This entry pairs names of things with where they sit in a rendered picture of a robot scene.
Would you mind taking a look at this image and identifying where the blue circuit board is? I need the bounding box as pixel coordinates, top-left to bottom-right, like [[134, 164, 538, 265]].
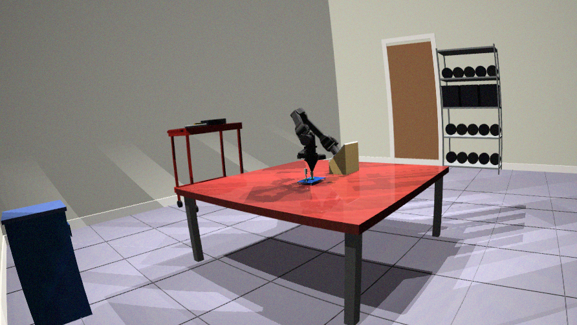
[[297, 168, 326, 186]]

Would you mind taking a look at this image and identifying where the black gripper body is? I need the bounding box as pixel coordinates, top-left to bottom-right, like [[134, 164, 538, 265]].
[[297, 144, 326, 160]]

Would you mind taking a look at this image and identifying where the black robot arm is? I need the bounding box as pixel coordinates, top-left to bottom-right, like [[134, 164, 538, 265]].
[[290, 107, 339, 159]]

